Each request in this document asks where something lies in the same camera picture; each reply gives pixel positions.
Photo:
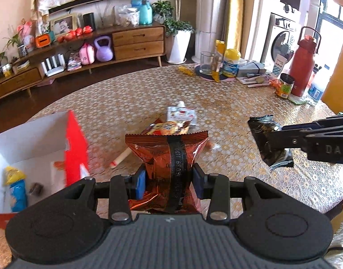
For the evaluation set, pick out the yellow curtain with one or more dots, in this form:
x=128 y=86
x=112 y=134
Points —
x=236 y=11

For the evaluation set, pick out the plant in patterned pot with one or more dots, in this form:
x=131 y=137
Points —
x=22 y=51

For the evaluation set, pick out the stack of magazines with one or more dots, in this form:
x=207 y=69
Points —
x=74 y=61

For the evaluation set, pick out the red chips packet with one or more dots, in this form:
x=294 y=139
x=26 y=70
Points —
x=165 y=127

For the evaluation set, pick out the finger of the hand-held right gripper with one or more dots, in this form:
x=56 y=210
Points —
x=289 y=140
x=322 y=126

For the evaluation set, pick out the clear plastic bag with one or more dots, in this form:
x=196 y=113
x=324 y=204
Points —
x=129 y=18

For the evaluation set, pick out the pink toy case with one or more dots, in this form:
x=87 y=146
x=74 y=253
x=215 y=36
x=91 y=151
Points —
x=86 y=54

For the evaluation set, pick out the yellow wrapper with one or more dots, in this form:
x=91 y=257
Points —
x=186 y=70

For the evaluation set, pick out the white sausage stick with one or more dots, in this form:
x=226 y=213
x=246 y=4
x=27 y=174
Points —
x=121 y=158

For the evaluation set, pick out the clear plastic bottle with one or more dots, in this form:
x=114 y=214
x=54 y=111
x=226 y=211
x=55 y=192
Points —
x=317 y=88

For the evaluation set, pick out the brown foil snack packet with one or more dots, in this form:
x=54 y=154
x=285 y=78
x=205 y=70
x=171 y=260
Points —
x=157 y=157

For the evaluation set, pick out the tall yellow packet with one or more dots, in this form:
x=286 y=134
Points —
x=219 y=50

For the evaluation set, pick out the teal spray bottle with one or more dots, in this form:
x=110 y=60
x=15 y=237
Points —
x=145 y=14

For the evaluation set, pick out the white router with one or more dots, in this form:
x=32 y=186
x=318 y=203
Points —
x=55 y=71

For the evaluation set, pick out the white planter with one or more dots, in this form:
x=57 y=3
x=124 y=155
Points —
x=178 y=47

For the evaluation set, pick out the blue cookie packet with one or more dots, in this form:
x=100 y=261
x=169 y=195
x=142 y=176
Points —
x=18 y=196

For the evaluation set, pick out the black round mat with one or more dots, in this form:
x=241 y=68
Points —
x=199 y=72

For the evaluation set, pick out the purple kettlebell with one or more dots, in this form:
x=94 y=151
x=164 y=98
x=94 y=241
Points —
x=104 y=51

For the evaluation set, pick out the white spouted pouch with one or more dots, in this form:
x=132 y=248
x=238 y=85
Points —
x=179 y=115

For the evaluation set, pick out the clear vase with branches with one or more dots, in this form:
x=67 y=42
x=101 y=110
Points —
x=107 y=22

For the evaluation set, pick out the small white box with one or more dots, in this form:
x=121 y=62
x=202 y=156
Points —
x=21 y=65

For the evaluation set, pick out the red water bottle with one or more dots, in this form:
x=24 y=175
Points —
x=301 y=67

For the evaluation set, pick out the pink pen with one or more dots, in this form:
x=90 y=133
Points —
x=258 y=85

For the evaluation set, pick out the wooden picture frame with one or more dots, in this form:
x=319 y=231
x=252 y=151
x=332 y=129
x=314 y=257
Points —
x=62 y=25

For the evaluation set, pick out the glass cup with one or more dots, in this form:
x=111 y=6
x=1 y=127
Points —
x=207 y=64

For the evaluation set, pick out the black television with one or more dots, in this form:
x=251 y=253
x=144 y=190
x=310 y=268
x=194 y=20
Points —
x=90 y=1

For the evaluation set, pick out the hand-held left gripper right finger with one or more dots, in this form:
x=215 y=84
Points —
x=199 y=182

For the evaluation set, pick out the green indoor tree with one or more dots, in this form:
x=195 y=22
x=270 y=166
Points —
x=179 y=26

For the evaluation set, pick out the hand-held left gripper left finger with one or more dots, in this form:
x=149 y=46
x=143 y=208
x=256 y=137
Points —
x=141 y=182

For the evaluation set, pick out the black snack packet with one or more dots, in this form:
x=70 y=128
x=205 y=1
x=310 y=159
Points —
x=258 y=129

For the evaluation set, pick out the small brown snack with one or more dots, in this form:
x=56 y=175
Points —
x=36 y=189

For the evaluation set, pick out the black-lid jar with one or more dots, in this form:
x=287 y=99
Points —
x=285 y=88

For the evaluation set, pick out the red foil ornament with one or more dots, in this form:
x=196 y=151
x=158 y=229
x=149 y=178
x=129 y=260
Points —
x=79 y=31
x=87 y=29

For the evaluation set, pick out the white washing machine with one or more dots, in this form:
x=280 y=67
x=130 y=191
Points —
x=280 y=42

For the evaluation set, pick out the red cardboard box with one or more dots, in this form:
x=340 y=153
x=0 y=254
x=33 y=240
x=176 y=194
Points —
x=34 y=145

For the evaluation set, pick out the yellow-lid wipes tub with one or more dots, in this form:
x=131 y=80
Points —
x=231 y=65

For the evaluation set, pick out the white air conditioner tower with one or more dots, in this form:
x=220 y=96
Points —
x=210 y=16

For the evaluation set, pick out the grey box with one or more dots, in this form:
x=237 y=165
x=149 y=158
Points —
x=251 y=67

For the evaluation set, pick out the white card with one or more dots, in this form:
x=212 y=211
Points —
x=278 y=65

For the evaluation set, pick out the small orange packet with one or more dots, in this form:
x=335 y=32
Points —
x=274 y=83

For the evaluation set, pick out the black speaker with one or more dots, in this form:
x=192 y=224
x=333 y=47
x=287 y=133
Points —
x=89 y=21

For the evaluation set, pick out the wooden TV cabinet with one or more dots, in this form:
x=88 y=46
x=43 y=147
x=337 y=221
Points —
x=137 y=37

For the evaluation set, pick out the pink flower doll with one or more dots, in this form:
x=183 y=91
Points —
x=27 y=32

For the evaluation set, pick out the yellow candy packet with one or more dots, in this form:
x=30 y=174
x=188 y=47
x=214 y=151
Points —
x=13 y=175

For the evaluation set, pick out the small yellow bottles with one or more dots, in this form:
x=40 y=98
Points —
x=7 y=70

